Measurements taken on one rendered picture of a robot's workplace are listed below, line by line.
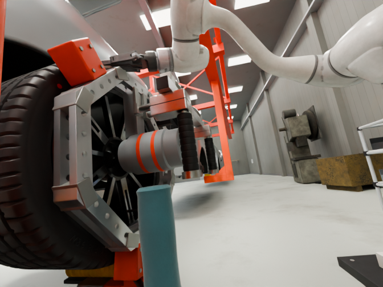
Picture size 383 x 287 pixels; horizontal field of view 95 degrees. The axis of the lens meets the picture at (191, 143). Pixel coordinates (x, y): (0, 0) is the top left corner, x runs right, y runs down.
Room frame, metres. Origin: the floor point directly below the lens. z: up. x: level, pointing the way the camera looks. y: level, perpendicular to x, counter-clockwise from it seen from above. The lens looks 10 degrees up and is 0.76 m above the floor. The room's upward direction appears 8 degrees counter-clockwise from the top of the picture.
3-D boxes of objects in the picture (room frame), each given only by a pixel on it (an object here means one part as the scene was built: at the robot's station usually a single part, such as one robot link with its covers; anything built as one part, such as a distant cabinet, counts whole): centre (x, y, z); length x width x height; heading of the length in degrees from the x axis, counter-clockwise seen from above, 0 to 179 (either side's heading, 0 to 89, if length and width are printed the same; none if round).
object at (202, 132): (0.73, -0.04, 0.93); 0.09 x 0.05 x 0.05; 76
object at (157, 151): (0.60, 0.13, 0.85); 0.21 x 0.14 x 0.14; 76
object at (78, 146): (0.61, 0.20, 0.85); 0.54 x 0.07 x 0.54; 166
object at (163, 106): (0.40, 0.04, 0.93); 0.09 x 0.05 x 0.05; 76
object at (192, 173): (0.39, 0.01, 0.83); 0.04 x 0.04 x 0.16
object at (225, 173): (4.19, -0.53, 1.75); 0.68 x 0.16 x 2.45; 76
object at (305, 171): (6.03, -3.75, 1.33); 1.34 x 1.15 x 2.65; 173
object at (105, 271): (0.65, 0.36, 0.49); 0.29 x 0.06 x 0.06; 76
